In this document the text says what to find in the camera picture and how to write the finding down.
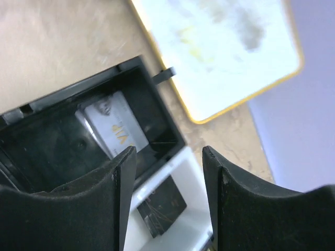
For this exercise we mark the white card in tray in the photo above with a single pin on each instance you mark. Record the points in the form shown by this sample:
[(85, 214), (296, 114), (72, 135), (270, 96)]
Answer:
[(112, 124)]

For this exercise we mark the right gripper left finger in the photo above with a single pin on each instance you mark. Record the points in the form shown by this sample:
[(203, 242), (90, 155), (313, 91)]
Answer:
[(89, 213)]

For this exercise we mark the black left tray compartment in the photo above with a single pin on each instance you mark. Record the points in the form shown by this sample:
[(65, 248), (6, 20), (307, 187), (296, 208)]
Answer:
[(43, 144)]

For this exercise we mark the whiteboard with wooden frame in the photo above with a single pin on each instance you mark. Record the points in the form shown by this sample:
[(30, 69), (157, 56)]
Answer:
[(224, 53)]

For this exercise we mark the white middle tray compartment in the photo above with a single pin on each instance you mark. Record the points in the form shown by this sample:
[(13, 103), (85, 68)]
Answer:
[(192, 229)]

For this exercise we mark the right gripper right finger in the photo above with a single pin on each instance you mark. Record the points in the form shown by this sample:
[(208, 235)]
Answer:
[(249, 213)]

